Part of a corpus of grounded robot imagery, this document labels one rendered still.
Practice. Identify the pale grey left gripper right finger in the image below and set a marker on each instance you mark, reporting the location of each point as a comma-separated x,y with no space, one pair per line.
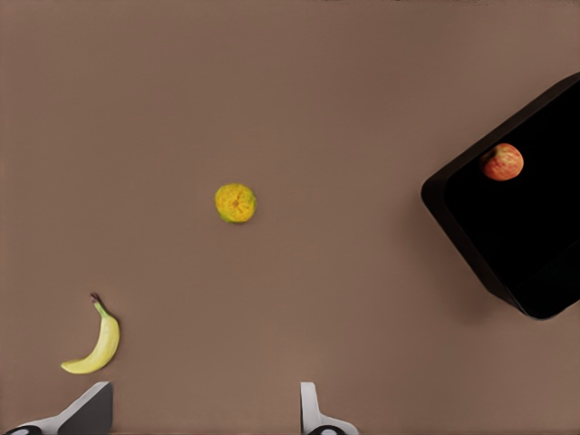
310,408

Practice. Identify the yellow-green orange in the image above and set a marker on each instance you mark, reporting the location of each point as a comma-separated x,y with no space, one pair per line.
235,203

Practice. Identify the black storage box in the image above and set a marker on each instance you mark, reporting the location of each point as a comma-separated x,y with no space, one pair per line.
521,226

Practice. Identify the red apple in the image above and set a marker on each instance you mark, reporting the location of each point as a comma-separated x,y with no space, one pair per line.
502,162

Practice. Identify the yellow banana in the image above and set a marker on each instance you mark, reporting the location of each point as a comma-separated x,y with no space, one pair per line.
102,346

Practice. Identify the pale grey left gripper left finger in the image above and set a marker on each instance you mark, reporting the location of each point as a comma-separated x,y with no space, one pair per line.
86,410

